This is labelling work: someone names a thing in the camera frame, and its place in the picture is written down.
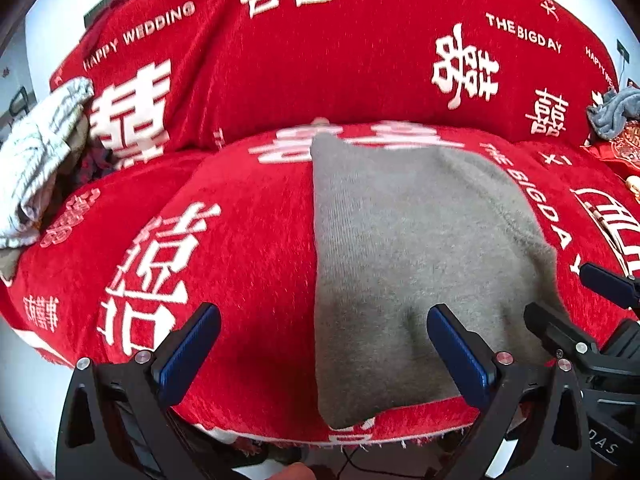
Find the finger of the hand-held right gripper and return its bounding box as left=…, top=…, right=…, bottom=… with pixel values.
left=523, top=301, right=601, bottom=361
left=579, top=261, right=640, bottom=311

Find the dark patterned garment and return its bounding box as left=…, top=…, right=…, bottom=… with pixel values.
left=75, top=125, right=121, bottom=181

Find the grey white striped cloth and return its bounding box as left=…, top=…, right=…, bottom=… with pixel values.
left=0, top=77, right=96, bottom=250

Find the red printed sofa cover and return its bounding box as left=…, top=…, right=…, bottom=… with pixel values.
left=0, top=0, right=640, bottom=451

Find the red gold embroidered cloth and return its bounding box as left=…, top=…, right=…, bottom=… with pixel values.
left=580, top=122, right=640, bottom=173

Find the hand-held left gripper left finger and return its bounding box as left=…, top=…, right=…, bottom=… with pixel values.
left=55, top=302, right=222, bottom=480

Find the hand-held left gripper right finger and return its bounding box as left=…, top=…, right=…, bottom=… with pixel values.
left=426, top=303, right=593, bottom=480

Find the grey knit sweater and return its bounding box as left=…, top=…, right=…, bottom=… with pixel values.
left=309, top=132, right=576, bottom=431

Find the grey blue fleece cloth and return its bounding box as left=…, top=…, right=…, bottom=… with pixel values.
left=586, top=87, right=640, bottom=142

